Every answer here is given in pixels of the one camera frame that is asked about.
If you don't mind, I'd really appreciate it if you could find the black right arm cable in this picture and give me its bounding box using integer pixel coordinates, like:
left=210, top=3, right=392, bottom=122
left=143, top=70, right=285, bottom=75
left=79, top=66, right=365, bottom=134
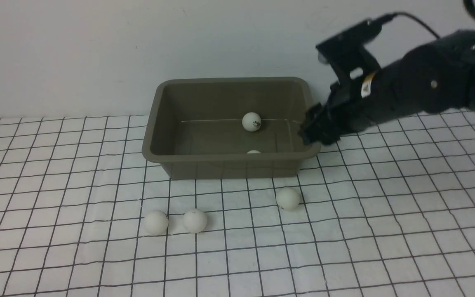
left=380, top=0, right=475, bottom=46

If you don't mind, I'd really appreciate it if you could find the white ping-pong ball with logo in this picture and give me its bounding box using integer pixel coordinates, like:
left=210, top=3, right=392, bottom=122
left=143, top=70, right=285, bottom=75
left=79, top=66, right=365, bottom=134
left=242, top=112, right=262, bottom=132

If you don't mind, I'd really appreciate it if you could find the olive green plastic bin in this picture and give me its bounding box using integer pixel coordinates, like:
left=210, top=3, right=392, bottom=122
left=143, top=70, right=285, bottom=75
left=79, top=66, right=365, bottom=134
left=141, top=77, right=322, bottom=180

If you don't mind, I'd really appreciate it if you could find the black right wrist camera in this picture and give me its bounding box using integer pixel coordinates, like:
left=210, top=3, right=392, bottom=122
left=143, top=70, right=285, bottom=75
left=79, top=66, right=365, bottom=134
left=315, top=19, right=382, bottom=85

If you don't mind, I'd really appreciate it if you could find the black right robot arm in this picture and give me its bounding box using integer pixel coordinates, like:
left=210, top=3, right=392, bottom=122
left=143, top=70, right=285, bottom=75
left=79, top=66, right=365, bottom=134
left=298, top=31, right=475, bottom=145

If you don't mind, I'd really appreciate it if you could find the white checkered tablecloth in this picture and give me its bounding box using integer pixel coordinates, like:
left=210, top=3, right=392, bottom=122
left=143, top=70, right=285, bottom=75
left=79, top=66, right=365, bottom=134
left=0, top=111, right=475, bottom=297

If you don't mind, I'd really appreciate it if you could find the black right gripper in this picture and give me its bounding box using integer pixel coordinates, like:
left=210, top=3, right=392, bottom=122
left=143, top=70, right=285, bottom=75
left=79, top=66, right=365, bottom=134
left=299, top=62, right=428, bottom=146

